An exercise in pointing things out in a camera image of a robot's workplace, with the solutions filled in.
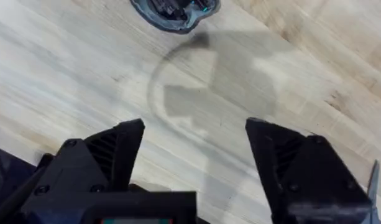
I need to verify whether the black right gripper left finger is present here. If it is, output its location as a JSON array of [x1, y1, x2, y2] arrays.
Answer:
[[19, 118, 146, 216]]

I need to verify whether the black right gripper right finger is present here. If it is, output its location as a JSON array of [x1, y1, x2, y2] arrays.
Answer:
[[245, 117, 374, 224]]

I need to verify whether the grey-blue soft zip bag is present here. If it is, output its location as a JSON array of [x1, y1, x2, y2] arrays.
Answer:
[[129, 0, 222, 35]]

